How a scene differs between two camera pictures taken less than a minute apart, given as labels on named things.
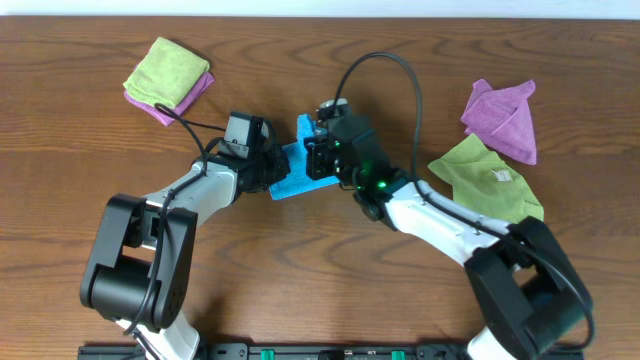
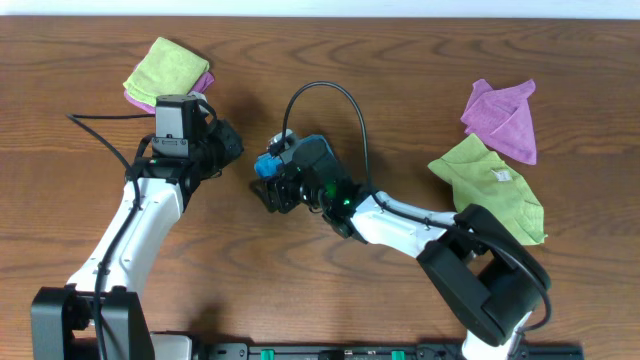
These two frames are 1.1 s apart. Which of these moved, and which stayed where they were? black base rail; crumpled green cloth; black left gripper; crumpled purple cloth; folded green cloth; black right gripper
Moved: black left gripper; black right gripper
Stayed: crumpled purple cloth; crumpled green cloth; black base rail; folded green cloth
